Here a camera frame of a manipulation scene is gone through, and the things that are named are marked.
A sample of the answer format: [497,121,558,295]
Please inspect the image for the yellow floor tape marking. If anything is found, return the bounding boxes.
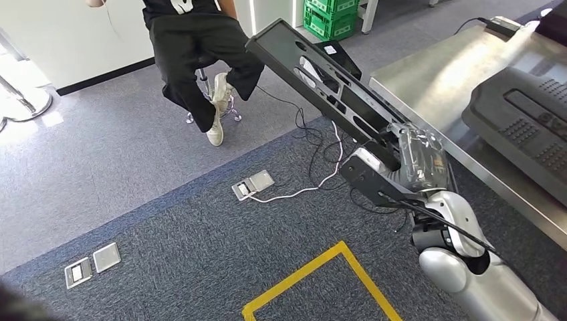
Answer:
[241,240,404,321]

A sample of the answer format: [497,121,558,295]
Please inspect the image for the stainless steel workbench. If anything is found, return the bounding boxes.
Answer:
[368,24,567,251]

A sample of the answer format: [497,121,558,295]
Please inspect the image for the black carrying case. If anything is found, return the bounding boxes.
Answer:
[534,0,567,47]

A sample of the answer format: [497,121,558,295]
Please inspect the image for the black power adapter with cable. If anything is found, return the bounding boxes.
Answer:
[453,16,522,37]

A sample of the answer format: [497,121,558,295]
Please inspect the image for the chrome stanchion post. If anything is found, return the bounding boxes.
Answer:
[0,26,53,124]

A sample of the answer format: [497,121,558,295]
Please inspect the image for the chrome swivel stool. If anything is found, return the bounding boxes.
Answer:
[186,58,243,124]

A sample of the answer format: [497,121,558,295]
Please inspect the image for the white table frame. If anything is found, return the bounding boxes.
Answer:
[360,0,380,35]

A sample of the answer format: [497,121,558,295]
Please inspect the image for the black plastic engine cover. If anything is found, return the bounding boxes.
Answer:
[461,66,567,208]

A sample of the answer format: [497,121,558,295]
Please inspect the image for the metal floor socket box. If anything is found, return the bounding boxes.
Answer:
[64,242,122,290]
[231,169,275,203]

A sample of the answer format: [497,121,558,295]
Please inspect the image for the black right wrist camera bracket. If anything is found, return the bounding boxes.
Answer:
[338,147,426,209]

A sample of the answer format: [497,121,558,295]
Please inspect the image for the white floor cable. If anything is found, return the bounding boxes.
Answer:
[247,122,345,205]

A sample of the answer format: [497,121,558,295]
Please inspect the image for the green plastic crate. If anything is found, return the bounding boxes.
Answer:
[306,0,360,14]
[302,3,359,42]

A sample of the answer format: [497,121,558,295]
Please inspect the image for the black floor cables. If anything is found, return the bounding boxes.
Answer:
[257,84,402,216]

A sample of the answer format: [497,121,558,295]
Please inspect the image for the black blurred strap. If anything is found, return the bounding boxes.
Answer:
[0,283,61,321]

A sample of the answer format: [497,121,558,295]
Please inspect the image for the black plastic plate frame part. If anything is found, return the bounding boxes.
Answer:
[245,18,459,196]

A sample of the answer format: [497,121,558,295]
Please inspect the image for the person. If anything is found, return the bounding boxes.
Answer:
[86,0,265,147]

